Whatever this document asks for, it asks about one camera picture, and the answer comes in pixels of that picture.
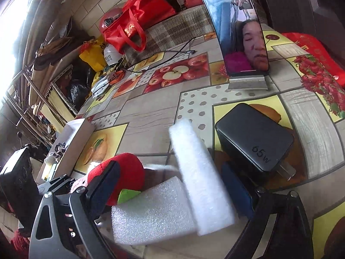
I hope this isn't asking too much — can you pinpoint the red plush apple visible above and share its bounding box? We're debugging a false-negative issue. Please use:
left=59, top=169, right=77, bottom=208
left=87, top=153, right=145, bottom=206

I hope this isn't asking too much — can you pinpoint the leopard print scrunchie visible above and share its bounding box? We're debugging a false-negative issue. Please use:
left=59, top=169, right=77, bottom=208
left=53, top=143, right=67, bottom=158

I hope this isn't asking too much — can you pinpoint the white foam block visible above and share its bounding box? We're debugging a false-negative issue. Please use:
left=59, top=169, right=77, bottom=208
left=112, top=119, right=237, bottom=245

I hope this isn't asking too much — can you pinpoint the white shallow tray box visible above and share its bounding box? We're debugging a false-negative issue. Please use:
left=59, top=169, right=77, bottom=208
left=36, top=119, right=95, bottom=185

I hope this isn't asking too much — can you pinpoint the black power adapter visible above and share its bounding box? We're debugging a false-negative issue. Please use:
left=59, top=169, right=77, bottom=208
left=215, top=103, right=294, bottom=185

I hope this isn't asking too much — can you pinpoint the metal clothes rack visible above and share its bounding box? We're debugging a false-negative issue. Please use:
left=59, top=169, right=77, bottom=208
left=1, top=63, right=67, bottom=147

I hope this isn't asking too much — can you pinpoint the fruit pattern tablecloth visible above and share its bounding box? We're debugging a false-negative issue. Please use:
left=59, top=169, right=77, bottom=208
left=72, top=5, right=345, bottom=259

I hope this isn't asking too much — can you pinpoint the yellow curtain shelf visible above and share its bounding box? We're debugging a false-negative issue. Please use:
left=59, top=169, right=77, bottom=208
left=29, top=64, right=75, bottom=133

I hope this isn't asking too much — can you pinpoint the white power bank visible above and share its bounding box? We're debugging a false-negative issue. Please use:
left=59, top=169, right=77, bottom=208
left=91, top=75, right=114, bottom=99

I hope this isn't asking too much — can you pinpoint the yellow shopping bag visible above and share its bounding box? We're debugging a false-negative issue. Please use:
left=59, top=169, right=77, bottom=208
left=79, top=35, right=107, bottom=72

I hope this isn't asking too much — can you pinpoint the white helmet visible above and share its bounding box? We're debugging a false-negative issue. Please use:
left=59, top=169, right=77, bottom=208
left=104, top=44, right=123, bottom=66

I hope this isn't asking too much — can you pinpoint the plaid covered bench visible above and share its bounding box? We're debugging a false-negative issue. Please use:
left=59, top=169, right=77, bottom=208
left=124, top=5, right=214, bottom=65

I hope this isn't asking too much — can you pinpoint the pink helmet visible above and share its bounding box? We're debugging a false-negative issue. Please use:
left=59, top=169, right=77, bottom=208
left=99, top=7, right=122, bottom=34

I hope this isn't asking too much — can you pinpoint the red tote bag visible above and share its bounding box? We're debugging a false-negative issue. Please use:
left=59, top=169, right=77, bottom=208
left=103, top=0, right=176, bottom=54

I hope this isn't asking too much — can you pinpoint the smartphone on stand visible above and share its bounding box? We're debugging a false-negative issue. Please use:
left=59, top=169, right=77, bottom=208
left=202, top=0, right=270, bottom=90

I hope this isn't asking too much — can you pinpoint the black cable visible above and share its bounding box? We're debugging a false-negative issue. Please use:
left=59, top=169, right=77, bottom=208
left=107, top=36, right=198, bottom=74

